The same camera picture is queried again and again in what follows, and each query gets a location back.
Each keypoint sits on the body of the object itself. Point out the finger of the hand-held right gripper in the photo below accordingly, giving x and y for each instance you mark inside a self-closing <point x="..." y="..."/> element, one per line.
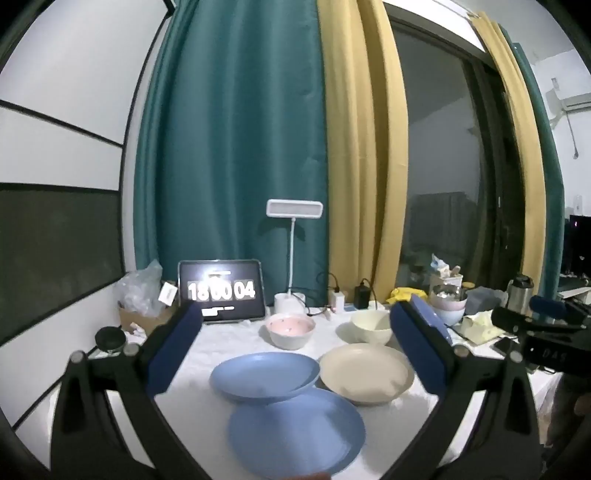
<point x="558" y="309"/>
<point x="512" y="320"/>

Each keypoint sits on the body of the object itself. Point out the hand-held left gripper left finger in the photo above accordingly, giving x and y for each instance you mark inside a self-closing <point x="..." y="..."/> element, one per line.
<point x="173" y="350"/>

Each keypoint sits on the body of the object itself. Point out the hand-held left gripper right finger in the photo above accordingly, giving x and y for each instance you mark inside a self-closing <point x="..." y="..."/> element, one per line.
<point x="415" y="346"/>

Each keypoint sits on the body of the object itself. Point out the cream bowl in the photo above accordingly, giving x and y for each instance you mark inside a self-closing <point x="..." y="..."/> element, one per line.
<point x="369" y="327"/>

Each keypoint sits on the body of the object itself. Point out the beige plate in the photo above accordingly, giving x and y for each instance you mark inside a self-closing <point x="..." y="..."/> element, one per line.
<point x="364" y="374"/>

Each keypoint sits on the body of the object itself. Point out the light blue plate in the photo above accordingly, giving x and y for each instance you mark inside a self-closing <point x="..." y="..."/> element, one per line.
<point x="295" y="438"/>
<point x="263" y="376"/>

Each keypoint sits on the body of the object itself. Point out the pink bowl with red spots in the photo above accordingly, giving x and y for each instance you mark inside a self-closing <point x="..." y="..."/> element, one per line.
<point x="291" y="330"/>

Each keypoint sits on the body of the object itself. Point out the person's right hand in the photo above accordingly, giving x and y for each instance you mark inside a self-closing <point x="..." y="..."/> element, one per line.
<point x="581" y="407"/>

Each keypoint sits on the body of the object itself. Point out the steel thermos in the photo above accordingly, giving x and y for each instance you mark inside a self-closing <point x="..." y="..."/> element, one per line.
<point x="519" y="295"/>

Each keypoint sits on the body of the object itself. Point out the white shelf unit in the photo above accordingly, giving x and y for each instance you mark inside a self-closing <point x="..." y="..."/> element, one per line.
<point x="575" y="288"/>

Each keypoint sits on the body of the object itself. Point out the black phone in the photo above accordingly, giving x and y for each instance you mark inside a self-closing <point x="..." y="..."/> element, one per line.
<point x="504" y="346"/>

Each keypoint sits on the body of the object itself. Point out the yellow crumpled cloth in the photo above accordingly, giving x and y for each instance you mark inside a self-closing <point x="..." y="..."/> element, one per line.
<point x="480" y="327"/>

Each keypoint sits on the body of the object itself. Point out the grey cloth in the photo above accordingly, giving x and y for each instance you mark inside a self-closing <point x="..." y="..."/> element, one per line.
<point x="485" y="299"/>

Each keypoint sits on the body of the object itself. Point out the small light blue bowl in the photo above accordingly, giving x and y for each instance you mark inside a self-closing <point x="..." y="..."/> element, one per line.
<point x="455" y="316"/>

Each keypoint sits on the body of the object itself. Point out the yellow packet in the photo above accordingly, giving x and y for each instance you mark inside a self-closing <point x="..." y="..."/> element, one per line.
<point x="406" y="295"/>

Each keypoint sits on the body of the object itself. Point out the small white box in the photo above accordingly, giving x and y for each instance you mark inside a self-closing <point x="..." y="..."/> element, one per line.
<point x="168" y="293"/>

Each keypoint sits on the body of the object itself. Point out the steel bowl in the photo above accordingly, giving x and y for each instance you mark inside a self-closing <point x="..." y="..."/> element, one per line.
<point x="445" y="291"/>

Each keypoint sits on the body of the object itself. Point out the black round lid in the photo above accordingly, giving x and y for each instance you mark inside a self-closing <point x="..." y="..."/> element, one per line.
<point x="110" y="338"/>

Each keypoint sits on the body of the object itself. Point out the clear plastic bag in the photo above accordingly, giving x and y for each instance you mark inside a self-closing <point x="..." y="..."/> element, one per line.
<point x="138" y="288"/>

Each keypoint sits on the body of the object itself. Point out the tablet with clock display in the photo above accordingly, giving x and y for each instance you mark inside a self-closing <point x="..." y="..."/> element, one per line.
<point x="221" y="290"/>

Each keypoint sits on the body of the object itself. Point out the snack bag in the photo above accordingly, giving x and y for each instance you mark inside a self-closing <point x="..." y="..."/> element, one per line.
<point x="443" y="265"/>

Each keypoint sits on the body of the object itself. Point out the white power adapter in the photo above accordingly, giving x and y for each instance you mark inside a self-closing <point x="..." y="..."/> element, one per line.
<point x="337" y="301"/>

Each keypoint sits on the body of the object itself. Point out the narrow teal curtain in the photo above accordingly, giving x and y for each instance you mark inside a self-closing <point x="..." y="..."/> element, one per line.
<point x="552" y="184"/>

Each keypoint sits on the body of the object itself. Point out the glass sliding door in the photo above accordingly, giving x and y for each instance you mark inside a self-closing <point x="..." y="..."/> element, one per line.
<point x="443" y="161"/>

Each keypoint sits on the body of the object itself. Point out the narrow yellow curtain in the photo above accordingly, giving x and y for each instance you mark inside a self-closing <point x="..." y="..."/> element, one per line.
<point x="521" y="138"/>

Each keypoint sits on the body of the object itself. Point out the white desk lamp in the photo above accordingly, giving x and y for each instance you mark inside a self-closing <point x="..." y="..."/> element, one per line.
<point x="295" y="208"/>

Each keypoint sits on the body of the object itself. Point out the wide yellow curtain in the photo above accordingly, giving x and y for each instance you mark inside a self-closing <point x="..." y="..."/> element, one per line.
<point x="360" y="161"/>

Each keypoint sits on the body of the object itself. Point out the white air conditioner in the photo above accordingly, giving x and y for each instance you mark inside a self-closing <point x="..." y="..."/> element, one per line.
<point x="572" y="98"/>

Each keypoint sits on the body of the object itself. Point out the wide teal curtain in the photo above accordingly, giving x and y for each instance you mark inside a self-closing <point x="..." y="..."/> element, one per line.
<point x="231" y="138"/>

